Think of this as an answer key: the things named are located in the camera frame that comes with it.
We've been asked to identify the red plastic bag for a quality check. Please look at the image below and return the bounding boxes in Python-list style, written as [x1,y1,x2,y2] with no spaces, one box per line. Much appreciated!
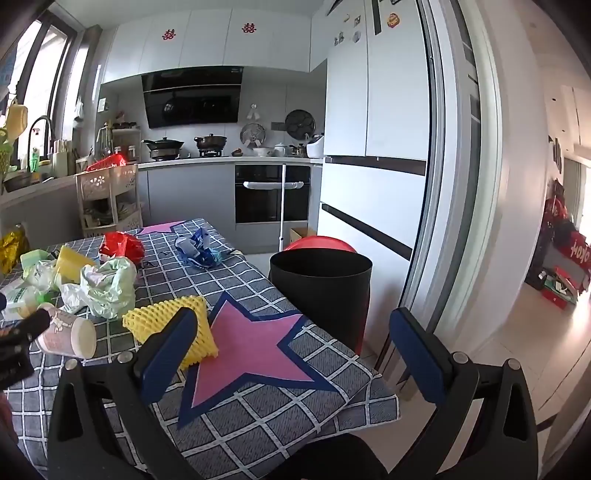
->
[99,231,146,265]

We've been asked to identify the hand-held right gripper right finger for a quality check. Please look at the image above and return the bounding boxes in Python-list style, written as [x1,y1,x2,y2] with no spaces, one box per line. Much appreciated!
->
[388,307,541,480]

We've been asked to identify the checked star tablecloth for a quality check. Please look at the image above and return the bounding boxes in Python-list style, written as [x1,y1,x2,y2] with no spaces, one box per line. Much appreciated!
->
[0,218,402,480]

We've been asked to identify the white bottle with green cap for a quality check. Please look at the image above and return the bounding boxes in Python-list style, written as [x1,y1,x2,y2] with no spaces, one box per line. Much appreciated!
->
[1,285,43,320]

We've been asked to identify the black wok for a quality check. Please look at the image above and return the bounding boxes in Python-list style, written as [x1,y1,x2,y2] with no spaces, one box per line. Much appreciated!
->
[141,137,185,160]

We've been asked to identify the grey kitchen counter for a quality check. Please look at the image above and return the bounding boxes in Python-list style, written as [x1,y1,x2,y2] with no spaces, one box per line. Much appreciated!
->
[137,156,325,254]

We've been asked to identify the white refrigerator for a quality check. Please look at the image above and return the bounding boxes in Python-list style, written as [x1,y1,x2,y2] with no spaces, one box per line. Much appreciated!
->
[318,0,429,261]

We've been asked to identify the black kitchen faucet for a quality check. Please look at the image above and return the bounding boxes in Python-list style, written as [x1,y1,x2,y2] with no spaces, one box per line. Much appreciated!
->
[27,115,54,172]

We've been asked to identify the pale green plastic bag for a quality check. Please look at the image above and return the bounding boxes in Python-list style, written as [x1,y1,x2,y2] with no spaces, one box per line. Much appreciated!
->
[60,256,138,320]

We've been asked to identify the paper cup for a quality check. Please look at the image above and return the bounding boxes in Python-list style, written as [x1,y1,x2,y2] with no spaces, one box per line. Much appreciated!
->
[36,302,98,360]

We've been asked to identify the blue plastic wrapper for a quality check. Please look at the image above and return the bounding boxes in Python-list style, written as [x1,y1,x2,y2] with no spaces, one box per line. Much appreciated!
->
[174,226,234,269]

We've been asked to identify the black built-in oven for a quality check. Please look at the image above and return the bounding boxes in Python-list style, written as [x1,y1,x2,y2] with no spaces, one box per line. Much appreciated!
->
[234,164,311,226]

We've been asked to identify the round black baking tray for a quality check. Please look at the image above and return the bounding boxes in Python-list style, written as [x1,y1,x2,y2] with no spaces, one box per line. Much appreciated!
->
[284,109,317,140]

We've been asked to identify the gold foil bag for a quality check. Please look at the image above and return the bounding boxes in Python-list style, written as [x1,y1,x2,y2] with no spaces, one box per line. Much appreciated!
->
[0,225,31,274]

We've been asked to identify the white upper cabinets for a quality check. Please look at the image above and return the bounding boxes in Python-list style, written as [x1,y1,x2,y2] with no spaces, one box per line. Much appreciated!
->
[100,8,328,85]

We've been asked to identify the dark cooking pot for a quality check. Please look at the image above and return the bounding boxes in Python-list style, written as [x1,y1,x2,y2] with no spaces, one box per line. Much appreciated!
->
[193,133,228,155]

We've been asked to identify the black range hood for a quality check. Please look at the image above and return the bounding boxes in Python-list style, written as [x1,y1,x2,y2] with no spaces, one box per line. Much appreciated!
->
[141,66,245,129]

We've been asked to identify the white mop pole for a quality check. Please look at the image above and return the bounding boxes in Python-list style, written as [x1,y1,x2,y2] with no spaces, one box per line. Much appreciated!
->
[276,164,287,252]

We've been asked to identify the black trash bin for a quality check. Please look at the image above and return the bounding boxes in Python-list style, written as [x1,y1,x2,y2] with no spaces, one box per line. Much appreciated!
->
[269,249,374,356]

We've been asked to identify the kitchen window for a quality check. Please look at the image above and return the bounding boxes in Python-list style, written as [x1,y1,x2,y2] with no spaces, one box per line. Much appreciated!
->
[0,11,95,174]

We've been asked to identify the round metal steamer rack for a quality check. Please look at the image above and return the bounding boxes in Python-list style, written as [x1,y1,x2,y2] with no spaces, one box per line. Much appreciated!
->
[239,123,267,149]

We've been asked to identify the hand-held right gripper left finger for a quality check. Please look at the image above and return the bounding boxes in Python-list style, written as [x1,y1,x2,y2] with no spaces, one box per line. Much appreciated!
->
[46,307,204,480]

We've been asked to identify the green plastic basket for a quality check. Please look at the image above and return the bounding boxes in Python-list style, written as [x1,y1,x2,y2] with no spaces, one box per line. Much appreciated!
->
[0,128,13,175]

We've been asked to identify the light green box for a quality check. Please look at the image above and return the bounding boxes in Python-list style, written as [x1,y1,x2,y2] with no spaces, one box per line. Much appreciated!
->
[20,249,58,278]

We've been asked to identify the yellow foam fruit net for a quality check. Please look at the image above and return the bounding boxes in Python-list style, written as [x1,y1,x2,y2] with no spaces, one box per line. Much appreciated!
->
[122,295,220,371]

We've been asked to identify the beige storage trolley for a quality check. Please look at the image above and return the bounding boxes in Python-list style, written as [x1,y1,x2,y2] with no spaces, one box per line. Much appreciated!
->
[75,165,141,239]

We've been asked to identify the pile of red boxes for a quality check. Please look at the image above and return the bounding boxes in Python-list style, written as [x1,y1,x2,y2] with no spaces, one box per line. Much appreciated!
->
[524,178,591,311]

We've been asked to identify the yellow sponge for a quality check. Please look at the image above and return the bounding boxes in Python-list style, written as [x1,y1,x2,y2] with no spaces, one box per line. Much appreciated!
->
[54,244,99,284]

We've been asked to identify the red plastic basket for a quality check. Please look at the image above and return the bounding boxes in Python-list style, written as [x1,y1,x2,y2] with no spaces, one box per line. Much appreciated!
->
[85,154,128,173]

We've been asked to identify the red plastic stool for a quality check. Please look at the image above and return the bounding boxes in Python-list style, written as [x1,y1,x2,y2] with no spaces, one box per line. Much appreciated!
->
[283,235,370,357]

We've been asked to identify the white utensil holder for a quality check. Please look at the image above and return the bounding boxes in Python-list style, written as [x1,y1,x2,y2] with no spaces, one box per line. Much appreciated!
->
[52,138,71,177]

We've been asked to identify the spice rack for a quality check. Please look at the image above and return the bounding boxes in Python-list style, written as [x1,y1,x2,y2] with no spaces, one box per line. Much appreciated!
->
[110,121,140,163]

